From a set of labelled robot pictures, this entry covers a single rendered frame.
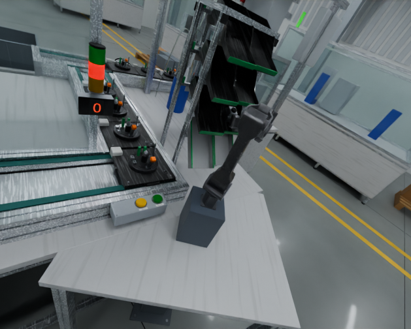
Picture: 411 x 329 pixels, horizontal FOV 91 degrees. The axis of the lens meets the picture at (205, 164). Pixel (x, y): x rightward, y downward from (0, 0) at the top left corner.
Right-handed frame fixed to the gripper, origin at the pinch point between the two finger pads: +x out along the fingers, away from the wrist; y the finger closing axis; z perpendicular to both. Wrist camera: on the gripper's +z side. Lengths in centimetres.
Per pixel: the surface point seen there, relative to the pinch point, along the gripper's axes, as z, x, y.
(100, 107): -8, 5, 63
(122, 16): 164, 918, 2
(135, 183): -35, -6, 47
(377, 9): 381, 394, -654
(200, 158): -24.0, 4.1, 13.5
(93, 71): 4, 1, 66
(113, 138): -27, 24, 55
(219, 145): -16.9, 10.2, 0.5
